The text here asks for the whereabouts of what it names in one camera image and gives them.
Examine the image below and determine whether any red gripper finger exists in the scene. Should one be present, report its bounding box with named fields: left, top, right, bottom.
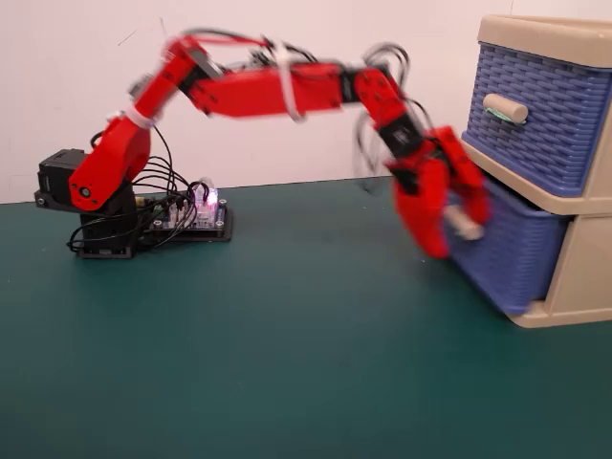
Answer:
left=436, top=124, right=492, bottom=227
left=391, top=183, right=453, bottom=260

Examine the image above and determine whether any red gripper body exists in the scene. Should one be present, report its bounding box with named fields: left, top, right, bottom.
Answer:
left=384, top=136, right=451, bottom=196

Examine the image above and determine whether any beige cylindrical drawer handle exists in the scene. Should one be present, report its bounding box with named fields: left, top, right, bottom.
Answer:
left=482, top=93, right=530, bottom=126
left=444, top=205, right=484, bottom=241

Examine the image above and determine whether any blue woven drawer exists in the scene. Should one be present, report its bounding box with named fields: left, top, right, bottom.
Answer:
left=442, top=175, right=573, bottom=317
left=461, top=41, right=612, bottom=198

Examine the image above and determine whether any black robot base motor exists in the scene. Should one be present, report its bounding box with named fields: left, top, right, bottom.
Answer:
left=33, top=148, right=142, bottom=260

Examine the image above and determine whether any beige plastic drawer cabinet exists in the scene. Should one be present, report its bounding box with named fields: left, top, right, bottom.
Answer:
left=458, top=13, right=612, bottom=329

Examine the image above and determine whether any white zip tie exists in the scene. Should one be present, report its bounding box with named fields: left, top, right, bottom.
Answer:
left=278, top=43, right=308, bottom=124
left=113, top=107, right=155, bottom=129

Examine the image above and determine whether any black controller board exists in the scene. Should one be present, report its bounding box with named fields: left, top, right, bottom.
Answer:
left=141, top=188, right=235, bottom=244

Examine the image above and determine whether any thin black motor cable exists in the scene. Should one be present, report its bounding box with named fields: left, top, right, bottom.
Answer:
left=352, top=41, right=431, bottom=193

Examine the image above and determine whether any black cable bundle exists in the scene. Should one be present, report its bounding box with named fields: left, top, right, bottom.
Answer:
left=65, top=124, right=216, bottom=254

